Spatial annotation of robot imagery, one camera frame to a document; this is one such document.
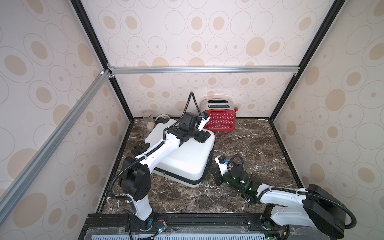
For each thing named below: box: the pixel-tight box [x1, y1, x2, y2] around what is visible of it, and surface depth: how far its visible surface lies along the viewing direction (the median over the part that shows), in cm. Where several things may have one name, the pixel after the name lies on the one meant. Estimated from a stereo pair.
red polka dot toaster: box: [200, 98, 239, 132], surface depth 108 cm
